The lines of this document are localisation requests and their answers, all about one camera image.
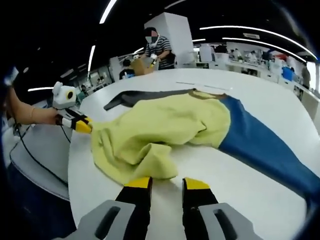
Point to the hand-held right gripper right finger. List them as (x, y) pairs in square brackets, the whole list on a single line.
[(200, 215)]

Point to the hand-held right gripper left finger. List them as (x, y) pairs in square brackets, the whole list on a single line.
[(135, 212)]

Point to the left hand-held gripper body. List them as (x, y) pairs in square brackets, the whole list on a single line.
[(62, 100)]

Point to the yellow blue grey garment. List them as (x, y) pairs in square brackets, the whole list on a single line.
[(162, 117)]

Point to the brown cardboard box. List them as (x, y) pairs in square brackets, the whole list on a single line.
[(140, 67)]

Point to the person's blue trousers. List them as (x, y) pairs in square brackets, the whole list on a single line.
[(37, 215)]

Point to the white lab counter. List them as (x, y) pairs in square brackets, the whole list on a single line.
[(252, 67)]

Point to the blue plastic bin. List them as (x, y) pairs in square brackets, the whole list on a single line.
[(288, 73)]

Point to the long ceiling light strip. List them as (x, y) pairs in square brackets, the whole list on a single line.
[(262, 43), (262, 30)]

